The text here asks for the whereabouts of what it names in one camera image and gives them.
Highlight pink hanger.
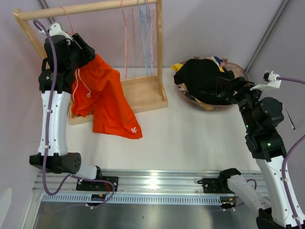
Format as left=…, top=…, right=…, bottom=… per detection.
left=60, top=6, right=75, bottom=35
left=147, top=0, right=155, bottom=74
left=121, top=0, right=133, bottom=79

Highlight orange shorts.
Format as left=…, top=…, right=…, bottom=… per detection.
left=71, top=54, right=142, bottom=139

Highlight blue hanger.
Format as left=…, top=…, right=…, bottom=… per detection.
left=137, top=0, right=149, bottom=76
left=145, top=0, right=153, bottom=75

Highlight black shorts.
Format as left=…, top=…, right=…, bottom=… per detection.
left=173, top=59, right=234, bottom=105

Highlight yellow shorts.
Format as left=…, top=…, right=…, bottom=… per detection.
left=171, top=62, right=227, bottom=112

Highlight pink translucent plastic basin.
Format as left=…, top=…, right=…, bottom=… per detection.
left=172, top=60, right=248, bottom=111

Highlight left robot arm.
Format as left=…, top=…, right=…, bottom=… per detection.
left=29, top=33, right=103, bottom=191

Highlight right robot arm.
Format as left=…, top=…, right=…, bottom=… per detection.
left=216, top=72, right=305, bottom=229

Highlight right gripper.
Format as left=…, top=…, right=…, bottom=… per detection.
left=215, top=76, right=268, bottom=131

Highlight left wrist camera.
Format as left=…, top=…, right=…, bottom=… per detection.
left=48, top=22, right=72, bottom=45

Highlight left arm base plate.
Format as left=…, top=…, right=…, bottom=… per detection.
left=76, top=176, right=119, bottom=192

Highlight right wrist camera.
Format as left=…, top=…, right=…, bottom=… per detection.
left=250, top=71, right=281, bottom=92

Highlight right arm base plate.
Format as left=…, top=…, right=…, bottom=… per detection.
left=197, top=178, right=233, bottom=194

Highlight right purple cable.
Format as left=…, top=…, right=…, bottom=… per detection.
left=277, top=76, right=305, bottom=229

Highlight pink floral shorts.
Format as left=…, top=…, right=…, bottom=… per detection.
left=174, top=56, right=226, bottom=92

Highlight wooden clothes rack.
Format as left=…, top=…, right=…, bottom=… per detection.
left=12, top=0, right=168, bottom=113

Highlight aluminium mounting rail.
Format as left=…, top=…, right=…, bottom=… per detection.
left=32, top=169, right=230, bottom=205

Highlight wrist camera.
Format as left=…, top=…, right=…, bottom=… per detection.
left=48, top=22, right=72, bottom=45
left=250, top=71, right=281, bottom=92

